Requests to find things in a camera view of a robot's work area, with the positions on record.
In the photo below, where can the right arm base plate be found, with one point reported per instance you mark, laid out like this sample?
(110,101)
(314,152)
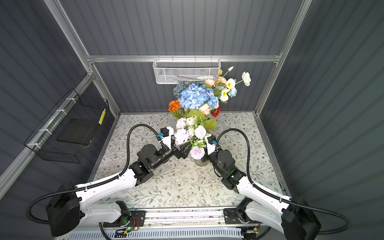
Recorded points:
(234,216)

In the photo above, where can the light blue flower stem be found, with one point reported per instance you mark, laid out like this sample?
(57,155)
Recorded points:
(232,93)

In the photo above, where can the red sunflower stem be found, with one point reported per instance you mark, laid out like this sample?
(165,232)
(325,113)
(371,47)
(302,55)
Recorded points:
(215,113)

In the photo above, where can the orange gerbera flower stem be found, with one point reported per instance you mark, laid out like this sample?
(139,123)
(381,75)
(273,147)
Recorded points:
(175,109)

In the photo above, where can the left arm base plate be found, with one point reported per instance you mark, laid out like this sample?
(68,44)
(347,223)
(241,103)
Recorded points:
(134,219)

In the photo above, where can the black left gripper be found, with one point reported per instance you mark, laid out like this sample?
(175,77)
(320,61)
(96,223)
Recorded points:
(178,154)

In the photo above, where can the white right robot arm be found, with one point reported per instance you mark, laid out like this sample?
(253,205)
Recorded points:
(263,205)

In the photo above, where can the clear ribbed glass vase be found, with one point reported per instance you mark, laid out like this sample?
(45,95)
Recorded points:
(202,162)

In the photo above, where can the aluminium front rail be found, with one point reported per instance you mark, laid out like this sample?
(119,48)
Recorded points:
(180,216)

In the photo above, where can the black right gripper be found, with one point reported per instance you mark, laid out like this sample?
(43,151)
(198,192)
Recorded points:
(205,157)

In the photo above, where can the white wire mesh basket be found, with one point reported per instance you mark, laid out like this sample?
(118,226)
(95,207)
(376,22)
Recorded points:
(174,72)

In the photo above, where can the bright blue hydrangea stem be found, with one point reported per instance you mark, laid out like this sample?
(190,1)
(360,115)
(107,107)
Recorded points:
(194,97)

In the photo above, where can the peach pink rose stem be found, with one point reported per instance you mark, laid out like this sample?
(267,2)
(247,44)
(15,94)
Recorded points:
(211,83)

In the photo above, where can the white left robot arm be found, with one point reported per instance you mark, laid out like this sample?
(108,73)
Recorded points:
(67,211)

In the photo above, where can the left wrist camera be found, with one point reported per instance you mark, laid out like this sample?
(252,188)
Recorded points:
(165,137)

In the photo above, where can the pink lilac mixed bouquet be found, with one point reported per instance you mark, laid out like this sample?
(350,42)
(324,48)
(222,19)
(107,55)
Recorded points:
(192,130)

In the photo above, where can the black wire wall basket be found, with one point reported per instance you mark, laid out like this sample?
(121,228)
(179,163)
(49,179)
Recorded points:
(69,132)

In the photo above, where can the white small flower stem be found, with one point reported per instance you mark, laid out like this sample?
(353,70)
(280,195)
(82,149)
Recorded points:
(221,91)

